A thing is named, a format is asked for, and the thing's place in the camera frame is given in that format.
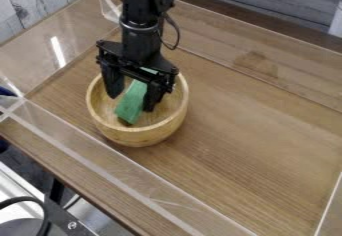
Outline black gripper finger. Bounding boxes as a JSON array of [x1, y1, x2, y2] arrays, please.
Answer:
[[143, 81, 166, 112], [100, 64, 125, 99]]

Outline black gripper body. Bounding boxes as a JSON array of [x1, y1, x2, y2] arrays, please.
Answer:
[[95, 24, 181, 95]]

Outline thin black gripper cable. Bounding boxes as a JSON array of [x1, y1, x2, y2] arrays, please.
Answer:
[[158, 11, 182, 52]]

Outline green rectangular block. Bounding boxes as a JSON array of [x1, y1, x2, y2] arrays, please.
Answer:
[[115, 79, 147, 125]]

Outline black table leg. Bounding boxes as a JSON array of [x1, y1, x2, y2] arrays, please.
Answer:
[[50, 179, 66, 204]]

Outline brown wooden bowl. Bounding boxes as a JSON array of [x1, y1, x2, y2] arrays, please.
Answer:
[[86, 74, 190, 147]]

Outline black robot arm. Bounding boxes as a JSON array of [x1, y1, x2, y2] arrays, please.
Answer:
[[96, 0, 179, 112]]

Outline black metal bracket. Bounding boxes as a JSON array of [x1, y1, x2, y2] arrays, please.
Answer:
[[44, 199, 99, 236]]

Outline clear acrylic tray wall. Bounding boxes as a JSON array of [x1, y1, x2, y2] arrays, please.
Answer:
[[0, 0, 342, 236]]

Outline black cable loop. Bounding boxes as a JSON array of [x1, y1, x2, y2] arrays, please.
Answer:
[[0, 195, 51, 236]]

